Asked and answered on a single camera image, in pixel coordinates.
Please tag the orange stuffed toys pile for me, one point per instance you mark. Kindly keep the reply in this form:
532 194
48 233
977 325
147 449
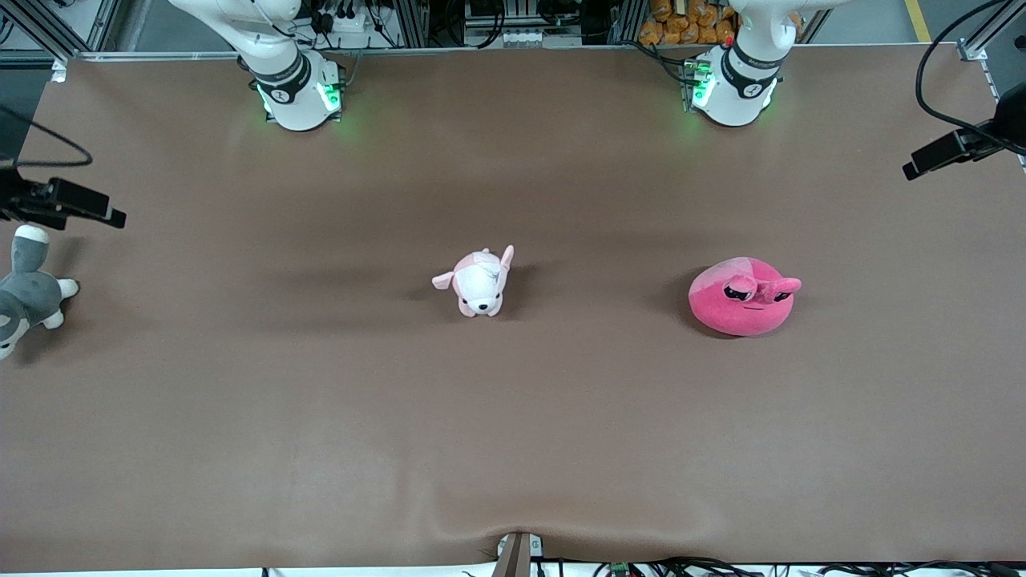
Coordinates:
665 32

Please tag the pink round plush toy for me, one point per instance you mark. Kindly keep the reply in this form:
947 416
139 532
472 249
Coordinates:
737 316

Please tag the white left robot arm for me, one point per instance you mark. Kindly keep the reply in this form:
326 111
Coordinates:
737 100

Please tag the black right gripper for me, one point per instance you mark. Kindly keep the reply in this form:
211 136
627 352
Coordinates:
16 197

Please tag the pink white plush dog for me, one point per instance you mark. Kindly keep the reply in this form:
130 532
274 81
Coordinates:
479 288

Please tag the white connector strip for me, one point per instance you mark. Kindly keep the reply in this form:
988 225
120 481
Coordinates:
521 36

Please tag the metal table clamp bracket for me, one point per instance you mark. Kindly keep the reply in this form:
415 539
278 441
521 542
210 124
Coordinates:
517 557

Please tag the white power strip with plugs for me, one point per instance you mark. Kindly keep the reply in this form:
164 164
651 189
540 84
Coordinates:
345 22

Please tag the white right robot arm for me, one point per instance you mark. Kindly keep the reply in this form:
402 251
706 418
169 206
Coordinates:
296 104

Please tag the brown table cover sheet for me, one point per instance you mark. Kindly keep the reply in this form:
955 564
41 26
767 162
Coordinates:
513 441

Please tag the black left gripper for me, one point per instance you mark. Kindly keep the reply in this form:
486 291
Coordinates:
1003 127

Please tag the aluminium frame strut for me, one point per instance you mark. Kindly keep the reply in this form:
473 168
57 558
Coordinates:
48 32
971 50

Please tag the aluminium table edge rail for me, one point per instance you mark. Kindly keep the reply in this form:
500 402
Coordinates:
160 54

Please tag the grey white plush husky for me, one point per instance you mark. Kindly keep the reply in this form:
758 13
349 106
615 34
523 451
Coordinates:
28 296

